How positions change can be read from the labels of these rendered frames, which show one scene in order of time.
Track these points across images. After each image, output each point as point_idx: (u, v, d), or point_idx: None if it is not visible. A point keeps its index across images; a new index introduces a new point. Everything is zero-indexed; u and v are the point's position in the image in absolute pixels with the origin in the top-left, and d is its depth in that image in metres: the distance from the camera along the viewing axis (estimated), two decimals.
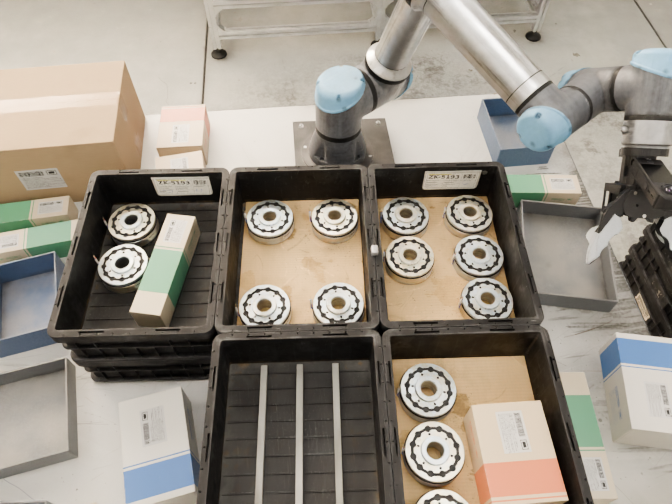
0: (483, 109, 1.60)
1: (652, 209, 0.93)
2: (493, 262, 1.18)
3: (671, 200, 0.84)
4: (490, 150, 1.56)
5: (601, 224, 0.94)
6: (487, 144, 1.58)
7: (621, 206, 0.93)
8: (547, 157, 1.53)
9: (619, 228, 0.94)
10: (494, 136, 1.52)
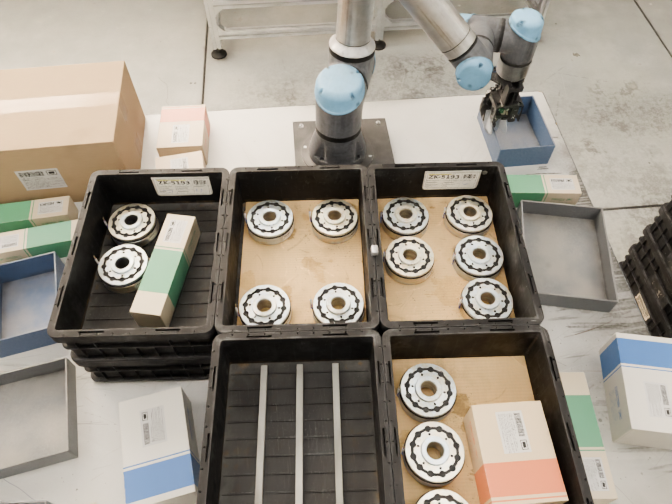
0: None
1: None
2: (493, 262, 1.18)
3: None
4: (489, 150, 1.56)
5: None
6: (487, 144, 1.58)
7: None
8: (547, 157, 1.53)
9: None
10: (494, 136, 1.52)
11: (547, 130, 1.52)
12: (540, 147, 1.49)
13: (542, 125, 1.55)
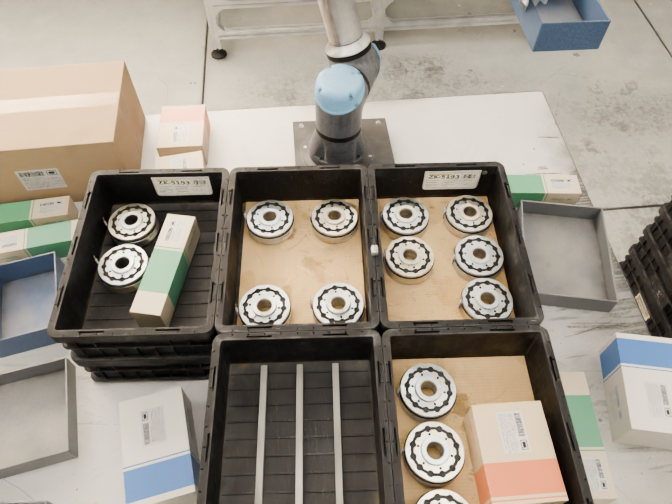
0: None
1: None
2: (493, 262, 1.18)
3: None
4: (526, 32, 1.26)
5: None
6: (523, 26, 1.27)
7: None
8: (599, 39, 1.22)
9: None
10: (533, 10, 1.22)
11: (600, 5, 1.22)
12: (592, 21, 1.18)
13: (593, 1, 1.25)
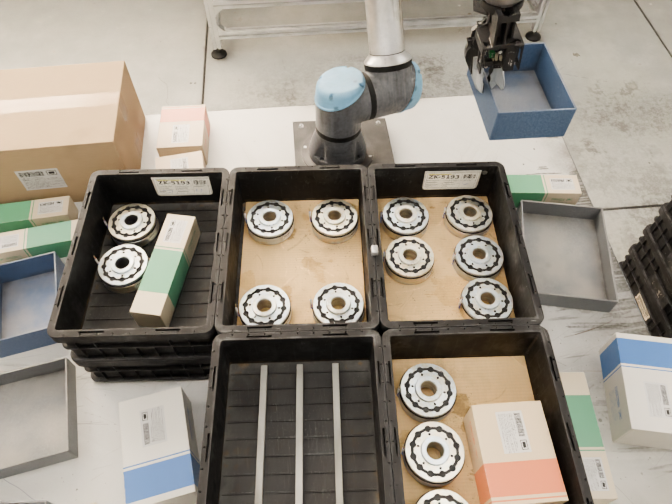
0: None
1: None
2: (493, 262, 1.18)
3: None
4: (483, 116, 1.11)
5: None
6: (480, 108, 1.13)
7: None
8: (564, 126, 1.08)
9: None
10: (489, 95, 1.07)
11: (565, 88, 1.08)
12: (555, 110, 1.04)
13: (557, 82, 1.10)
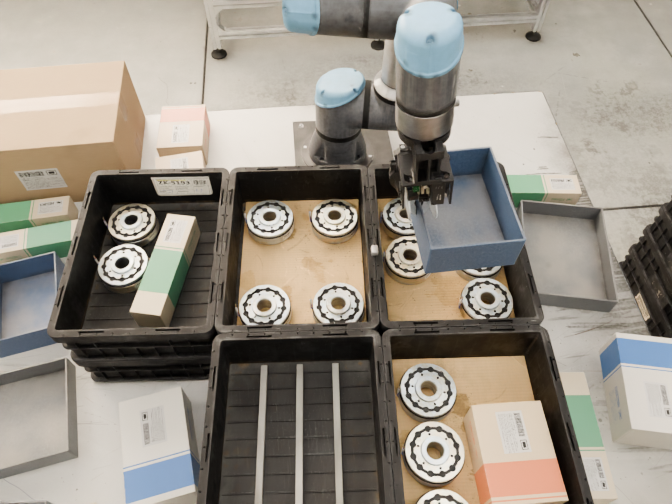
0: None
1: None
2: None
3: None
4: (418, 242, 0.93)
5: None
6: (415, 230, 0.95)
7: None
8: (513, 256, 0.90)
9: None
10: (422, 222, 0.89)
11: (513, 211, 0.90)
12: (500, 243, 0.86)
13: (505, 199, 0.92)
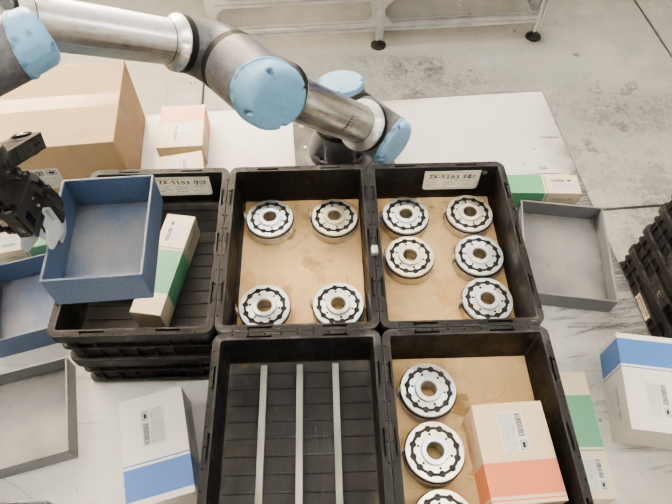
0: (66, 197, 0.95)
1: None
2: (493, 262, 1.18)
3: (33, 134, 0.85)
4: (61, 271, 0.91)
5: (64, 209, 0.86)
6: (63, 259, 0.93)
7: (46, 192, 0.83)
8: (143, 289, 0.88)
9: None
10: (48, 252, 0.87)
11: (143, 243, 0.87)
12: (113, 276, 0.84)
13: (147, 230, 0.90)
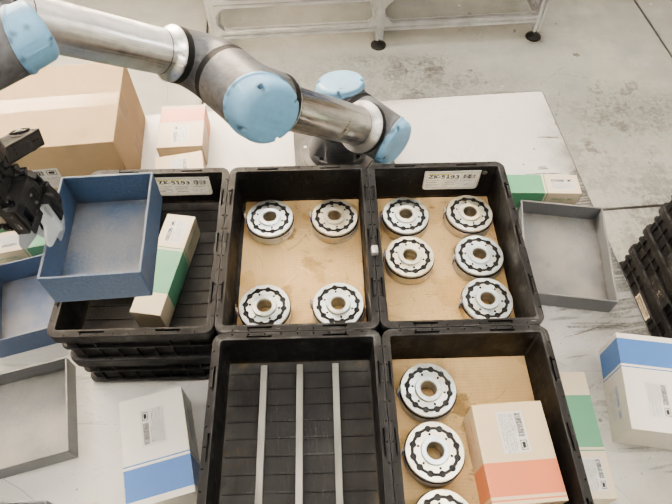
0: (65, 194, 0.94)
1: None
2: (493, 262, 1.18)
3: (31, 131, 0.84)
4: (59, 268, 0.91)
5: (62, 206, 0.85)
6: (62, 257, 0.92)
7: (45, 188, 0.82)
8: (141, 287, 0.87)
9: None
10: (46, 250, 0.86)
11: (142, 241, 0.87)
12: (111, 274, 0.83)
13: (146, 228, 0.90)
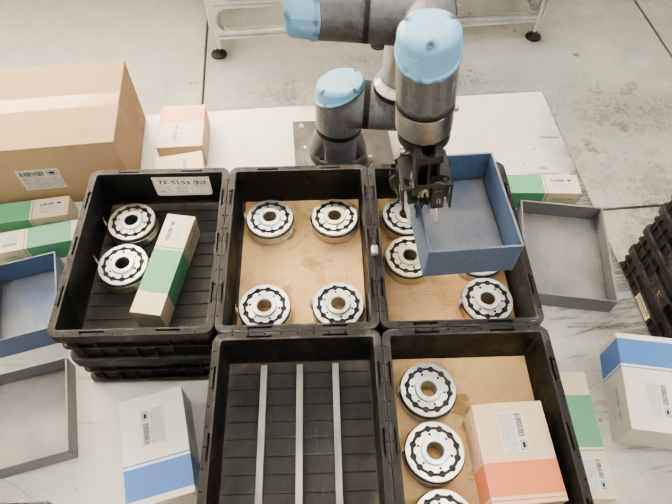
0: None
1: None
2: None
3: None
4: (417, 244, 0.94)
5: None
6: (414, 233, 0.96)
7: None
8: (510, 262, 0.91)
9: None
10: (421, 225, 0.90)
11: (512, 217, 0.90)
12: (498, 248, 0.87)
13: (504, 205, 0.93)
